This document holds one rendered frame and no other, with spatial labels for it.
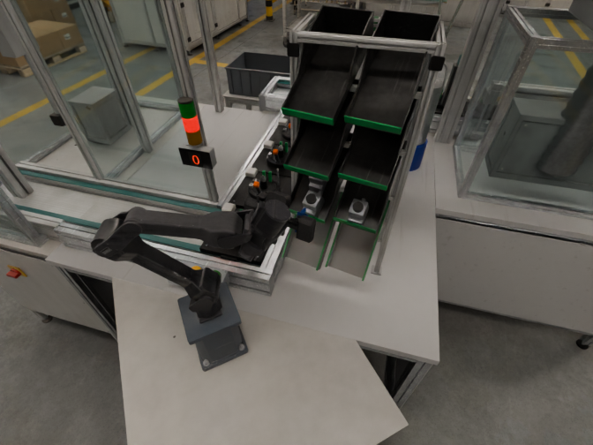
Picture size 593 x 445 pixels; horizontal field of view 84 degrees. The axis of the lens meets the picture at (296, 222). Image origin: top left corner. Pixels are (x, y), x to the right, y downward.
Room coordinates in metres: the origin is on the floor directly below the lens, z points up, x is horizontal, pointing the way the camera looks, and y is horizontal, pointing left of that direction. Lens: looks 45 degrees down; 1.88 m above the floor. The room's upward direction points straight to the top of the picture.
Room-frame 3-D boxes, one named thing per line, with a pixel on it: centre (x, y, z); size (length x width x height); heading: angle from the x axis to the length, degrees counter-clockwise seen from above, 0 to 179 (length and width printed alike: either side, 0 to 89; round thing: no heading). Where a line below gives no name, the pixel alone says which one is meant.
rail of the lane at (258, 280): (0.79, 0.51, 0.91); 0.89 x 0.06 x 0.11; 74
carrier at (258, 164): (1.35, 0.07, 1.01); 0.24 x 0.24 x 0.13; 74
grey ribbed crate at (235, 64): (3.00, 0.26, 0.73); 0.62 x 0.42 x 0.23; 74
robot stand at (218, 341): (0.48, 0.25, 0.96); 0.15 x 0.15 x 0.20; 25
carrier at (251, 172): (1.11, 0.14, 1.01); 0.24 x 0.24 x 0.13; 74
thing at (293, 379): (0.50, 0.20, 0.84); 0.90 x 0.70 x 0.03; 25
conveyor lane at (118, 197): (0.97, 0.49, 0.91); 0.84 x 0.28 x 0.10; 74
